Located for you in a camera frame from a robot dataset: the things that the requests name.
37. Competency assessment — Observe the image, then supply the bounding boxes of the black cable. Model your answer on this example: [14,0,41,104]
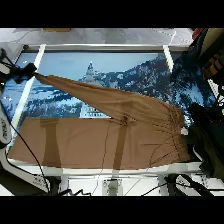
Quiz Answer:
[0,99,53,195]

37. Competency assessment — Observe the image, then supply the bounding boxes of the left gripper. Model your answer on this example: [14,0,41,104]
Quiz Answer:
[13,62,38,85]

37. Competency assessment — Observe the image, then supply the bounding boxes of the silver frame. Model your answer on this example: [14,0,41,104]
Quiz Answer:
[0,43,224,197]

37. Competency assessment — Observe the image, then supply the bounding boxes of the brown pants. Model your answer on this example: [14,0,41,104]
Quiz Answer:
[7,73,191,170]

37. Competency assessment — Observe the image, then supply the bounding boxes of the heap of clothes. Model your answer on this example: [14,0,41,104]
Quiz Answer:
[185,28,224,101]

